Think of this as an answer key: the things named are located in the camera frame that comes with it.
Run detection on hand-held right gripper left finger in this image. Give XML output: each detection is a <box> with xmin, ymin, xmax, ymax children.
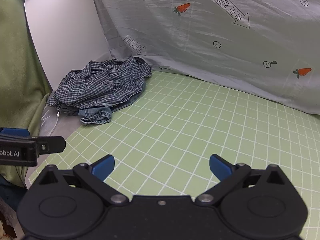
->
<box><xmin>37</xmin><ymin>154</ymin><xmax>130</xmax><ymax>207</ymax></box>

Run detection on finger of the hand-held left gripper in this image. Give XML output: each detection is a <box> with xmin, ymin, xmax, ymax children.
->
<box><xmin>0</xmin><ymin>127</ymin><xmax>29</xmax><ymax>137</ymax></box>
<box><xmin>32</xmin><ymin>136</ymin><xmax>66</xmax><ymax>154</ymax></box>

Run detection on blue denim jeans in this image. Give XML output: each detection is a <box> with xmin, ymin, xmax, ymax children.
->
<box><xmin>59</xmin><ymin>79</ymin><xmax>147</xmax><ymax>125</ymax></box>

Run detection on green curtain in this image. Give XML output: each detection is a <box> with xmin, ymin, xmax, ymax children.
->
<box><xmin>0</xmin><ymin>0</ymin><xmax>54</xmax><ymax>188</ymax></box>

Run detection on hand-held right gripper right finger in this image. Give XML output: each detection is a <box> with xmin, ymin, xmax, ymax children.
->
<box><xmin>195</xmin><ymin>154</ymin><xmax>288</xmax><ymax>207</ymax></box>

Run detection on blue plaid shirt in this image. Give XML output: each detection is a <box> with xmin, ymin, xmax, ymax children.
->
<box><xmin>47</xmin><ymin>56</ymin><xmax>152</xmax><ymax>110</ymax></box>

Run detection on white panel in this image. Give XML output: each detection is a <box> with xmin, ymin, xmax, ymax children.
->
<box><xmin>24</xmin><ymin>0</ymin><xmax>112</xmax><ymax>93</ymax></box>

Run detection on grey carrot print sheet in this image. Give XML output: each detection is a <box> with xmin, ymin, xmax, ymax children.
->
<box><xmin>89</xmin><ymin>0</ymin><xmax>320</xmax><ymax>115</ymax></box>

